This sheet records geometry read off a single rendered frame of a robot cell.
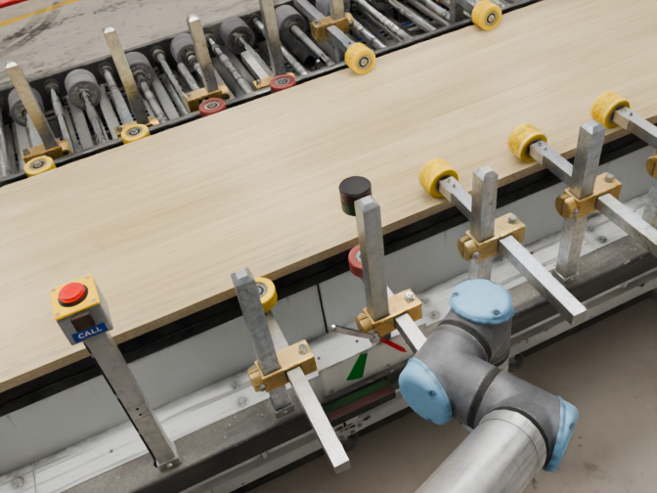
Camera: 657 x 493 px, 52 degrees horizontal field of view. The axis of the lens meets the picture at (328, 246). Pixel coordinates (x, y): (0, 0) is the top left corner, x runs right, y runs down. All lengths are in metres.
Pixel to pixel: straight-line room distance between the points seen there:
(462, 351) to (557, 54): 1.37
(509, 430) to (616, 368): 1.64
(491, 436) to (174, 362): 0.93
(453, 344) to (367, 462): 1.29
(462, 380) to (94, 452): 1.00
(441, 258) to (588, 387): 0.86
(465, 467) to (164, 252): 1.02
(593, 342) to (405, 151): 1.09
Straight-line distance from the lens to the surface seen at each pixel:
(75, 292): 1.10
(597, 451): 2.28
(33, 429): 1.65
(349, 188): 1.22
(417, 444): 2.23
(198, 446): 1.50
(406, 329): 1.39
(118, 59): 2.10
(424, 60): 2.14
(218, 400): 1.65
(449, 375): 0.93
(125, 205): 1.79
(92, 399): 1.61
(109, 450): 1.67
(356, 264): 1.45
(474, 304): 0.99
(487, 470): 0.78
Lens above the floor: 1.95
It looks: 44 degrees down
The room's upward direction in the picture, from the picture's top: 9 degrees counter-clockwise
